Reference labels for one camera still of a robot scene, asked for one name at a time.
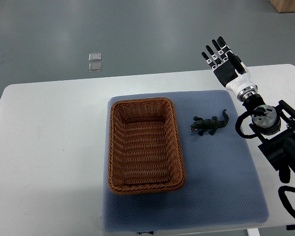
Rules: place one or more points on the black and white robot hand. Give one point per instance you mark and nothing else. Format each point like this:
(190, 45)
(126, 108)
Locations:
(229, 69)

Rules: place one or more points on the dark toy crocodile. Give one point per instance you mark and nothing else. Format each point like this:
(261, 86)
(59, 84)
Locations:
(210, 125)

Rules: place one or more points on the brown wicker basket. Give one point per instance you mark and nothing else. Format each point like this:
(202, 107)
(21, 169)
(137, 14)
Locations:
(144, 150)

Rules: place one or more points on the wooden box corner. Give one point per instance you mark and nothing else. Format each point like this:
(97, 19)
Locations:
(284, 6)

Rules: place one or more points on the blue-grey fabric mat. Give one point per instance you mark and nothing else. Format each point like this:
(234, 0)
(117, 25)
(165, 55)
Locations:
(222, 185)

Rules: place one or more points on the lower silver floor plate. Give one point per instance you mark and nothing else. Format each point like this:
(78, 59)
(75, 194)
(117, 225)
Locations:
(95, 67)

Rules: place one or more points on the silver floor plate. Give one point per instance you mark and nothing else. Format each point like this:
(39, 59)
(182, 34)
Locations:
(95, 67)
(94, 57)

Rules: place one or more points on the upper silver floor plate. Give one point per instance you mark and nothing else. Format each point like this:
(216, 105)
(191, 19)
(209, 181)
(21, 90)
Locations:
(94, 57)

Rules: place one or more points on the white table leg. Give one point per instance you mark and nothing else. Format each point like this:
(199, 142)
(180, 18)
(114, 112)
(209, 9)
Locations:
(253, 232)

